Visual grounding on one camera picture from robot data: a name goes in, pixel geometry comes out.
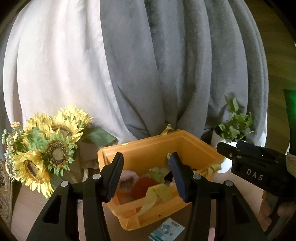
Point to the yellow sunflower bouquet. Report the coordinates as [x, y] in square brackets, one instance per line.
[46, 144]

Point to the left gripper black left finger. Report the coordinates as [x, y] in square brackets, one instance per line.
[58, 220]

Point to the white sheer curtain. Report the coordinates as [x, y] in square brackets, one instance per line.
[52, 55]

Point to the orange plastic storage box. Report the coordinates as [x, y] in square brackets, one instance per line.
[140, 156]

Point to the grey curtain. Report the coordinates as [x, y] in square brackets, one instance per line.
[175, 62]

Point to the green leafy houseplant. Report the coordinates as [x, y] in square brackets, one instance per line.
[238, 126]

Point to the red fluffy pompom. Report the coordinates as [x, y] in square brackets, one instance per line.
[139, 190]

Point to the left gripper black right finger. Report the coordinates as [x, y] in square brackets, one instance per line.
[234, 218]

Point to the person right hand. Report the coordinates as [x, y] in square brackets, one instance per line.
[284, 210]

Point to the black penguin plush toy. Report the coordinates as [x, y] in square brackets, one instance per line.
[169, 179]

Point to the white plant pot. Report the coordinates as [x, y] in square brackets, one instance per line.
[219, 143]

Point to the green plush toy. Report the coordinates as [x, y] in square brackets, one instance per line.
[158, 174]

